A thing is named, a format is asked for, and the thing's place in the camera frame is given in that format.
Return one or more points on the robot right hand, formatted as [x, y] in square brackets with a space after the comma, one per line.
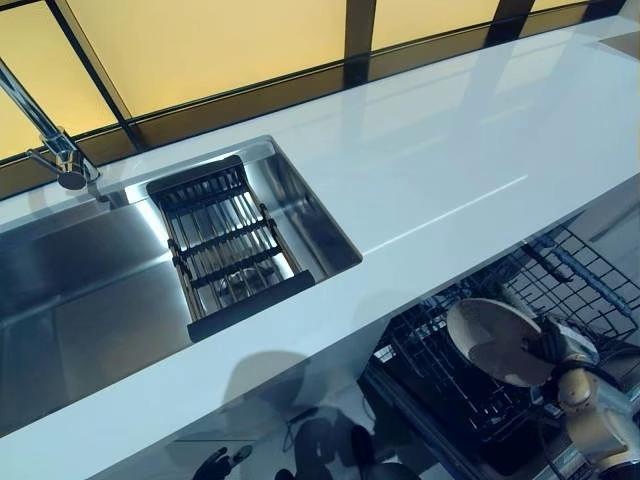
[570, 347]

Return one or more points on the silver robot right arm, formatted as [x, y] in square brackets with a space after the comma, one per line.
[600, 430]

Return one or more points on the open built-in dishwasher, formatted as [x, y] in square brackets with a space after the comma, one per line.
[510, 455]

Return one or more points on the dark dishwasher lower rack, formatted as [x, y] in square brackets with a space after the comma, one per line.
[450, 400]

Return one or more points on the white cabinet door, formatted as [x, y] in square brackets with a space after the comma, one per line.
[75, 467]
[270, 425]
[615, 210]

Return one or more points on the black sink dish rack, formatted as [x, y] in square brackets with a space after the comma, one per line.
[225, 240]

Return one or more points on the stainless steel sink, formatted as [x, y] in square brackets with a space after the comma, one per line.
[90, 300]

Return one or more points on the chrome kitchen faucet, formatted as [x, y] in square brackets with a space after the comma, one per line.
[30, 105]

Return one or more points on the yellow paned window dark frame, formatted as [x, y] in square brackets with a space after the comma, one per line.
[225, 50]

